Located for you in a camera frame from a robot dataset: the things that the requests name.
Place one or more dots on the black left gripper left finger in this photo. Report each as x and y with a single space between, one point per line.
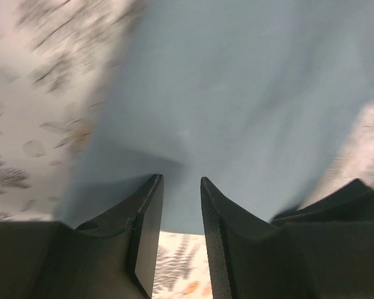
110 256

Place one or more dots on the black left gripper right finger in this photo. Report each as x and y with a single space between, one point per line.
325 250

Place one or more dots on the light blue t shirt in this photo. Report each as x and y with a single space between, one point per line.
257 96

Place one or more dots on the floral patterned table cloth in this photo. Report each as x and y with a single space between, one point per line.
58 60

